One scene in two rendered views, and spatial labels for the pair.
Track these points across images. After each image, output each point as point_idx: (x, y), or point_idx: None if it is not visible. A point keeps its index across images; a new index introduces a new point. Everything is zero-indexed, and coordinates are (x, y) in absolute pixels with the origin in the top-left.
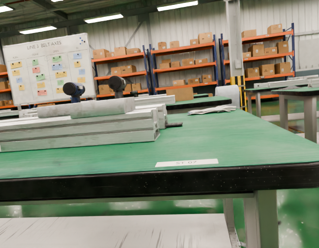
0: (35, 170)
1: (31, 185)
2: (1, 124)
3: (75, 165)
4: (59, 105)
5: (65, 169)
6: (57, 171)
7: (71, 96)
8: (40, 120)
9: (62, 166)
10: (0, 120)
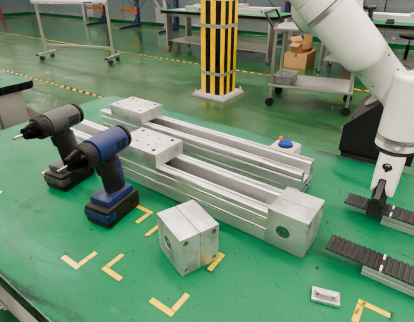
0: (191, 119)
1: None
2: (215, 133)
3: (174, 117)
4: (156, 131)
5: (179, 116)
6: (183, 115)
7: (115, 156)
8: (183, 124)
9: (179, 119)
10: (242, 194)
